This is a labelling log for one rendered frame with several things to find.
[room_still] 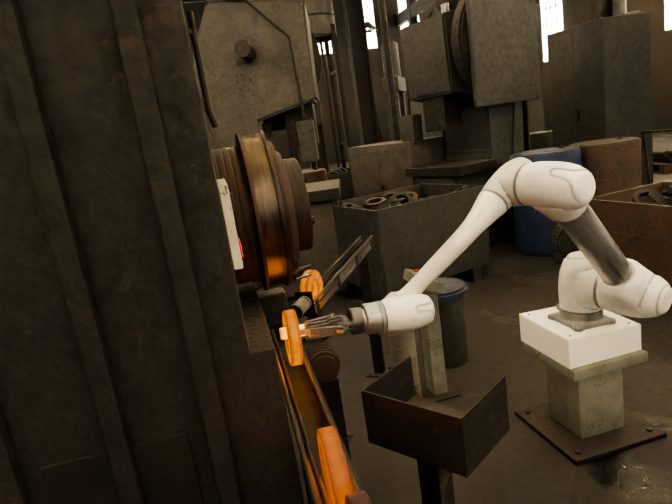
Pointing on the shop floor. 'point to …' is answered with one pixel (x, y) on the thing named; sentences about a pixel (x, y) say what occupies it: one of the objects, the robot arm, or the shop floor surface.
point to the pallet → (662, 158)
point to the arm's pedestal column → (588, 418)
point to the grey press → (472, 89)
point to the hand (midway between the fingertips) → (292, 331)
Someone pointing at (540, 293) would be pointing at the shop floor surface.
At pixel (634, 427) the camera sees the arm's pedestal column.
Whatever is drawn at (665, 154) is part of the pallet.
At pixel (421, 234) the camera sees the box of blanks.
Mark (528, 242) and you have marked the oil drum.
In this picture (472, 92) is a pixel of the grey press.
